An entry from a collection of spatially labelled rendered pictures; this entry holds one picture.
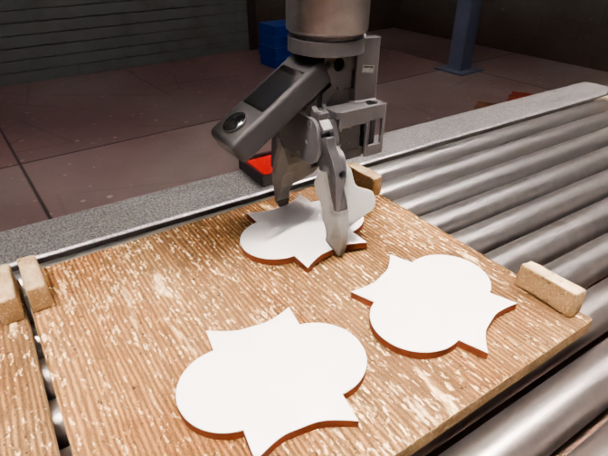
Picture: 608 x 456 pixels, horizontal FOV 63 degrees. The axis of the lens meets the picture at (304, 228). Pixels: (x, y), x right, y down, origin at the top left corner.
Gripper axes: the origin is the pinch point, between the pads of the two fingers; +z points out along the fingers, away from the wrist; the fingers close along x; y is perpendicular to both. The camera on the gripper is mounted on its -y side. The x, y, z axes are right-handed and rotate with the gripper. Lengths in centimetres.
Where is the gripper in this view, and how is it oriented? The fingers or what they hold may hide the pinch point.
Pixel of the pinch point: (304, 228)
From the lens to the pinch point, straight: 54.3
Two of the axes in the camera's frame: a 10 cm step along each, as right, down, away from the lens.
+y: 8.3, -2.8, 4.8
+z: -0.1, 8.5, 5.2
